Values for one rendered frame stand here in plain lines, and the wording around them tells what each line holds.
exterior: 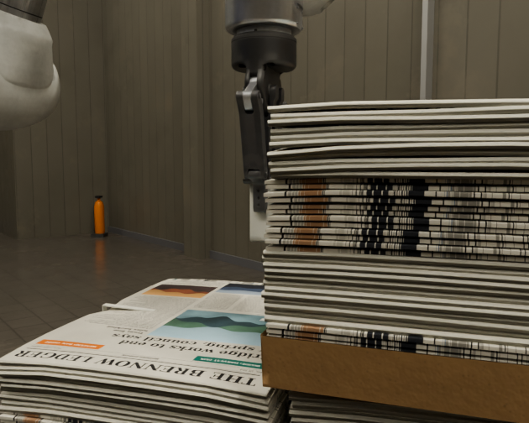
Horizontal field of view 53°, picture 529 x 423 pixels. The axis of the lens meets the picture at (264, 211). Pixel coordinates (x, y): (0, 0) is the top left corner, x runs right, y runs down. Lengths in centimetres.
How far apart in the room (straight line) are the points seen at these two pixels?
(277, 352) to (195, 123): 514
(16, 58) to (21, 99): 7
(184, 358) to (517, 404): 29
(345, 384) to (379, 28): 369
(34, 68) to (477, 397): 86
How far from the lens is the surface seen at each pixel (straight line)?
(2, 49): 101
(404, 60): 385
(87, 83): 791
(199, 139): 551
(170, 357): 55
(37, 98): 107
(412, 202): 40
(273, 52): 61
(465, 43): 362
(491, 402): 43
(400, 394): 43
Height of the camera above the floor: 102
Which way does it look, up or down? 5 degrees down
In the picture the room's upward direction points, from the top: straight up
